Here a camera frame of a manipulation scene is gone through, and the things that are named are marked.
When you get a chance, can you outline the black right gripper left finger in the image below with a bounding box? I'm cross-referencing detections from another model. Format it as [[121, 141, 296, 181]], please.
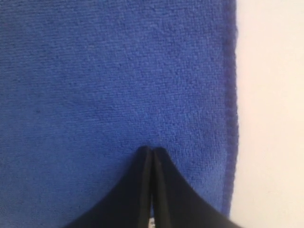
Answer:
[[66, 146, 152, 228]]

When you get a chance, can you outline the blue terry towel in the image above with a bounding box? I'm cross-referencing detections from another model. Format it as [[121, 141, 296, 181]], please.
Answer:
[[0, 0, 238, 228]]

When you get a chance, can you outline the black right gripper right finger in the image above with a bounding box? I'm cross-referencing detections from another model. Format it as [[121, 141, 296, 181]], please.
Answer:
[[152, 147, 239, 228]]

